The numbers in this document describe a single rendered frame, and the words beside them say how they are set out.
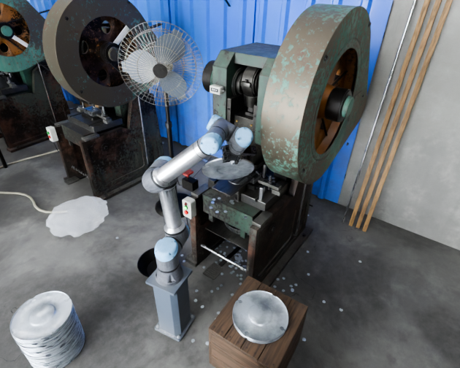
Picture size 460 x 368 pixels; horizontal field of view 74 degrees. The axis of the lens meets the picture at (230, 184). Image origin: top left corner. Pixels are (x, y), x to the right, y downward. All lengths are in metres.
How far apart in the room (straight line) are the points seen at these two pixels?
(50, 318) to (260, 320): 1.10
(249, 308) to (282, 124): 0.98
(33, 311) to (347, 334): 1.81
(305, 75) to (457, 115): 1.67
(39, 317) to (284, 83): 1.68
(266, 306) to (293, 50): 1.25
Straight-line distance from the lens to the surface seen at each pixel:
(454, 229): 3.12
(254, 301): 1.78
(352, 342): 2.22
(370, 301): 2.45
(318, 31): 1.33
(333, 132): 1.87
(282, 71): 1.28
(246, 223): 1.89
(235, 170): 1.72
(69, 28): 2.54
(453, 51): 2.65
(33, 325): 2.01
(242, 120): 1.79
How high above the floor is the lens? 1.81
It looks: 33 degrees down
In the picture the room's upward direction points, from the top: 2 degrees clockwise
